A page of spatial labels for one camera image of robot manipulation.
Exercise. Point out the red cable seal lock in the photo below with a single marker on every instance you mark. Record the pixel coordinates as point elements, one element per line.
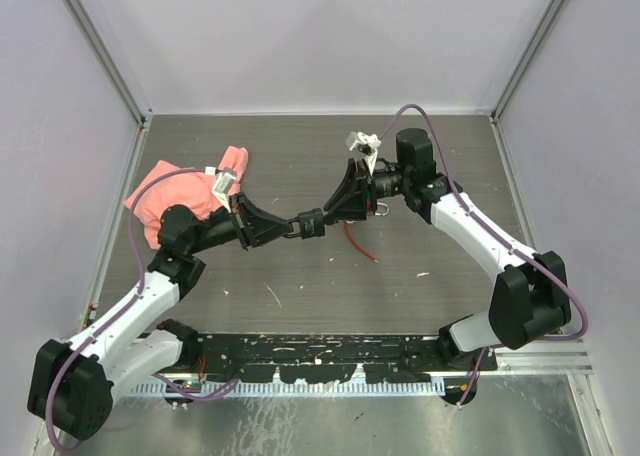
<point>350,231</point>

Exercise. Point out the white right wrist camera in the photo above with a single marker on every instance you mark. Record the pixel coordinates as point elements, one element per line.
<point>366,144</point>

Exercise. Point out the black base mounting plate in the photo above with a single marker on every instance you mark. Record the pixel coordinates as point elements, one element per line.
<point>317,359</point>

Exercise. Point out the small brass padlock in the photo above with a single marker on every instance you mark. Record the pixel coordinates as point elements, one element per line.
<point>382,210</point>

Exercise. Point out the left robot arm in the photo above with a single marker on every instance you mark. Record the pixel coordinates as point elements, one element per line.
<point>75,383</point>

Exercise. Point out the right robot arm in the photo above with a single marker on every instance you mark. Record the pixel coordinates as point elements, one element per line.
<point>529,299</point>

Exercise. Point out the pink cloth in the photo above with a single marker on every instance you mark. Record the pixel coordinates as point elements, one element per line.
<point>193,190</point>

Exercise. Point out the slotted cable duct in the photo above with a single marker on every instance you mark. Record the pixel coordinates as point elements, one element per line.
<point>357,387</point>

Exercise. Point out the aluminium frame rail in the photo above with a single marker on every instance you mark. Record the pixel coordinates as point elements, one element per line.
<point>500,358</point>

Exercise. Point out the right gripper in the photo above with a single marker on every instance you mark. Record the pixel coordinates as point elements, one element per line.
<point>360,200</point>

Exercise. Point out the black padlock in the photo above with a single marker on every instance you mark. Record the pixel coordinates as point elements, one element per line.
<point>307,225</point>

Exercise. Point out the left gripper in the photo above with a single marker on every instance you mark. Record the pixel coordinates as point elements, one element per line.
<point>252,224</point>

